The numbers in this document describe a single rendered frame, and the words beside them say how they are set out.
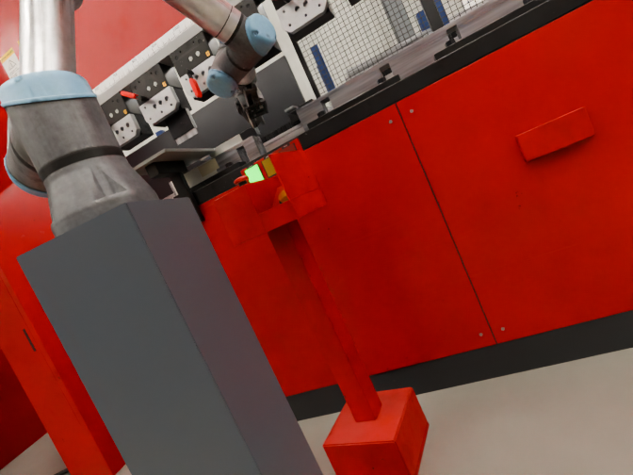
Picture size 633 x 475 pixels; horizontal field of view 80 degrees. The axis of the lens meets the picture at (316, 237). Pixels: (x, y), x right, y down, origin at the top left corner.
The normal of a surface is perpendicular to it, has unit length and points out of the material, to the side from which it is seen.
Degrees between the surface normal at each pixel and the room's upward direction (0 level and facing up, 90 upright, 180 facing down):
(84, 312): 90
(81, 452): 90
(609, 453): 0
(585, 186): 90
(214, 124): 90
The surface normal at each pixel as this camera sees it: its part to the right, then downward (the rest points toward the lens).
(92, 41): -0.29, 0.22
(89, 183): 0.20, -0.34
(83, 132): 0.61, -0.21
